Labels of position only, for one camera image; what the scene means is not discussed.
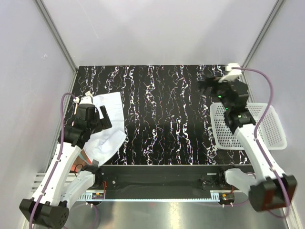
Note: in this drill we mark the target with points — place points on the white cable duct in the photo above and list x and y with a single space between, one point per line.
153 197

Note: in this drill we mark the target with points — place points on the white plastic basket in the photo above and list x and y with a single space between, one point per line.
270 129

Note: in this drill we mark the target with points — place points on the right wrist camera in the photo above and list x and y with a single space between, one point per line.
232 72

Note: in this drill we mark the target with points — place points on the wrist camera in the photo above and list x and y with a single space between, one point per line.
232 72
86 99

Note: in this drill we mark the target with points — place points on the orange brown towel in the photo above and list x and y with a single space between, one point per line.
81 160

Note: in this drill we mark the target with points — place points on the white towel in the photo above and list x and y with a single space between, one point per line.
102 146

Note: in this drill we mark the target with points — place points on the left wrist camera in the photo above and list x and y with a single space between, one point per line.
86 99

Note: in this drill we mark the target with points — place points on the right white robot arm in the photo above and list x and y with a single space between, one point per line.
270 188

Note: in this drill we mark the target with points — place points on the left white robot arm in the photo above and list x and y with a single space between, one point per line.
51 202

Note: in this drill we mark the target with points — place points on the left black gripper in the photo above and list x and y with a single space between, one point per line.
104 123

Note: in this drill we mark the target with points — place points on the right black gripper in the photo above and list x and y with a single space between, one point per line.
214 83

